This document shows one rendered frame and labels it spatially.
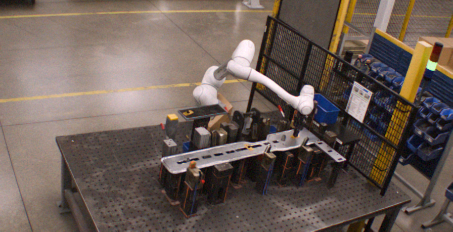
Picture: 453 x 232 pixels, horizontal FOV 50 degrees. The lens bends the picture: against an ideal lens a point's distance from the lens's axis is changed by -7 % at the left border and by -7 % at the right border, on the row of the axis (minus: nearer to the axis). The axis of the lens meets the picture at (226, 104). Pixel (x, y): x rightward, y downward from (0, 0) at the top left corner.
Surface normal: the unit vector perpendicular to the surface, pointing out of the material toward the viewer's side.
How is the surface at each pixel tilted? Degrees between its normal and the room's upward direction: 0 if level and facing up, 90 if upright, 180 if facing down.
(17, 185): 0
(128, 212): 0
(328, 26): 91
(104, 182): 0
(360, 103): 90
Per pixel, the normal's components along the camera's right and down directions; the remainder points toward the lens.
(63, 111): 0.18, -0.87
